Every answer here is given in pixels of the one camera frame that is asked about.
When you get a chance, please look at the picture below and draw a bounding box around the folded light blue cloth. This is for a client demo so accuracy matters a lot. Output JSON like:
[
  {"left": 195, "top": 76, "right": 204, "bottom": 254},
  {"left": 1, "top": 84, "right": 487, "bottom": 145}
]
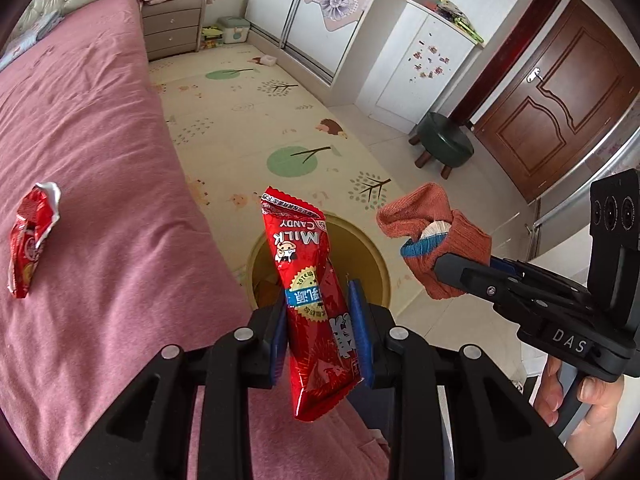
[{"left": 0, "top": 12, "right": 65, "bottom": 73}]

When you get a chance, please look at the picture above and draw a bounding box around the torn red wrapper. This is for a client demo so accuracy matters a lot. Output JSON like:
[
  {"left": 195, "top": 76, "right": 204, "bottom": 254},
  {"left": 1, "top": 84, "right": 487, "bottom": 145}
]
[{"left": 7, "top": 181, "right": 62, "bottom": 300}]

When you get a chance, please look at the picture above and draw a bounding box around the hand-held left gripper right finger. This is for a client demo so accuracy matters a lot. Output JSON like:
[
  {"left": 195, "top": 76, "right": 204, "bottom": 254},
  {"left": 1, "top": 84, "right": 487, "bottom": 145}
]
[{"left": 347, "top": 279, "right": 583, "bottom": 480}]

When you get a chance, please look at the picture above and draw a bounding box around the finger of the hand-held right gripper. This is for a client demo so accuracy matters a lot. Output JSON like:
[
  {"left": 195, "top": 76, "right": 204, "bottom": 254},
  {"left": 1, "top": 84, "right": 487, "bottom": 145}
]
[
  {"left": 489, "top": 256, "right": 551, "bottom": 281},
  {"left": 433, "top": 253, "right": 538, "bottom": 311}
]

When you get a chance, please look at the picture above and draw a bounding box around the white floral sliding wardrobe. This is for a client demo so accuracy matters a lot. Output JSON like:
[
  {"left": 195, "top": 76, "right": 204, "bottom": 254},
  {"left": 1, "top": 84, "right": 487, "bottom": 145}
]
[{"left": 245, "top": 0, "right": 393, "bottom": 86}]

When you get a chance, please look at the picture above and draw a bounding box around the orange knit sock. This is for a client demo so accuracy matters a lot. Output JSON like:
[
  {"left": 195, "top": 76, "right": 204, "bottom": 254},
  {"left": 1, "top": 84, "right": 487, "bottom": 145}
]
[{"left": 376, "top": 183, "right": 493, "bottom": 301}]

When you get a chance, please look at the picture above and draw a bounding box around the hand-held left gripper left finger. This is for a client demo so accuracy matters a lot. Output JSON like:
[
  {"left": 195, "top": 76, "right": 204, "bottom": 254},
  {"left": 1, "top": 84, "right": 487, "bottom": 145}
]
[{"left": 57, "top": 302, "right": 288, "bottom": 480}]

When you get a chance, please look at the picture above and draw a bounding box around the colourful toy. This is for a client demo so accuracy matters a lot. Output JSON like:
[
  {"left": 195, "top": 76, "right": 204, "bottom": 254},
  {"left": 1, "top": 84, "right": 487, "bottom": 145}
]
[{"left": 435, "top": 0, "right": 485, "bottom": 46}]

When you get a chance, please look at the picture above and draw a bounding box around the bed with pink sheet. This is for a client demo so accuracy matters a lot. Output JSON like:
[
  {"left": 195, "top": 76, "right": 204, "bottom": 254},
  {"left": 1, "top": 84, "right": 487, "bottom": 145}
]
[{"left": 0, "top": 0, "right": 391, "bottom": 480}]

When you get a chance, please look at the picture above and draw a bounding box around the dark green round stool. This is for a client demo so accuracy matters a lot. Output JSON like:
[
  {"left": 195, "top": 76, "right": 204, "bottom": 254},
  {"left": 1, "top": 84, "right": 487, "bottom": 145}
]
[{"left": 408, "top": 112, "right": 475, "bottom": 180}]

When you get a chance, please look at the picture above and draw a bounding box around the patterned foam play mat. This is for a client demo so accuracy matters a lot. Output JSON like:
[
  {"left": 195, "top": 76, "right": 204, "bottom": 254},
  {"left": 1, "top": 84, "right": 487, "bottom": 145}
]
[{"left": 147, "top": 42, "right": 541, "bottom": 386}]

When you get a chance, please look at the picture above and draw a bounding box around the yellow trash bin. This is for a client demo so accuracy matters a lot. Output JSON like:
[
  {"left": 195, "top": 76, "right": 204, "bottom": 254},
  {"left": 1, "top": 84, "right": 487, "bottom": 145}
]
[{"left": 246, "top": 212, "right": 394, "bottom": 321}]

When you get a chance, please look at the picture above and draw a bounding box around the brown wooden door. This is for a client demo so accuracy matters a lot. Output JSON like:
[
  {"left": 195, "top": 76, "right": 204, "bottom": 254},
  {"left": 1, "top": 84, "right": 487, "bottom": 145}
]
[{"left": 452, "top": 0, "right": 640, "bottom": 206}]

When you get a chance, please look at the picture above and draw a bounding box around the mint storage box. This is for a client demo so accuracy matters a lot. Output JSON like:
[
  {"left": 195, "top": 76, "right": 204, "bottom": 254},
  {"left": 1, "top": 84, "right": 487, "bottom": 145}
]
[{"left": 218, "top": 16, "right": 252, "bottom": 45}]

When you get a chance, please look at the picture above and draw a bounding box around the white cabinet with stickers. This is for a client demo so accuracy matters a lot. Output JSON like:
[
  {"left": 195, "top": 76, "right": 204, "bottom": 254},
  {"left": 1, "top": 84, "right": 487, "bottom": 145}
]
[{"left": 352, "top": 0, "right": 483, "bottom": 126}]

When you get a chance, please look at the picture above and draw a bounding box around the person's right hand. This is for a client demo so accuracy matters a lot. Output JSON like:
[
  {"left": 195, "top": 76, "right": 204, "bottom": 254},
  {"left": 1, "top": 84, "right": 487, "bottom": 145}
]
[{"left": 530, "top": 355, "right": 626, "bottom": 443}]

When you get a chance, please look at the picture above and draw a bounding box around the grey nightstand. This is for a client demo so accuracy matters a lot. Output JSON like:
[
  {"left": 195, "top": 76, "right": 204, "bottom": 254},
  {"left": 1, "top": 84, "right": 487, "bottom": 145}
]
[{"left": 141, "top": 0, "right": 205, "bottom": 61}]

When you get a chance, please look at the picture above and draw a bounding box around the red candy bag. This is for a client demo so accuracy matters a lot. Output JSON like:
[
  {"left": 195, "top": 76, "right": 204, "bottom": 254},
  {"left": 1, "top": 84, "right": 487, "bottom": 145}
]
[{"left": 260, "top": 186, "right": 363, "bottom": 423}]

